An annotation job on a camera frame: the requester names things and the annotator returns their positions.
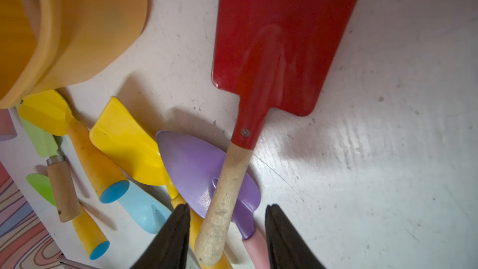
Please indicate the yellow storage box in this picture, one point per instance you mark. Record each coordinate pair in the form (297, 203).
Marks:
(77, 40)

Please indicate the green trowel yellow handle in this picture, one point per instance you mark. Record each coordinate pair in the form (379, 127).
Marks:
(91, 236)

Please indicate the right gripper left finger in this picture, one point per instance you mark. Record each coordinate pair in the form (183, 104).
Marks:
(169, 248)

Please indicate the yellow scoop orange handle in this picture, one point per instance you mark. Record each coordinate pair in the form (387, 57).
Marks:
(51, 112)

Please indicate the light blue trowel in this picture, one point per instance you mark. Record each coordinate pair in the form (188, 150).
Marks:
(147, 212)

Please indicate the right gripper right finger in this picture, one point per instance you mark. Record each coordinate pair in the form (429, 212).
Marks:
(286, 248)

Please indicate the red shovel wooden handle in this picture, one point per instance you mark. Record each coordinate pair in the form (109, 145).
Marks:
(272, 54)

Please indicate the purple trowel pink handle front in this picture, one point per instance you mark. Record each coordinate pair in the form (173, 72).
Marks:
(194, 166)

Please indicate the purple trowel pink handle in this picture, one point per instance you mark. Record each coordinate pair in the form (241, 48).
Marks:
(194, 166)
(7, 128)

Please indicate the light green trowel wooden handle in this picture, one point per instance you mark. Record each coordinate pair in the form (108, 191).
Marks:
(58, 170)

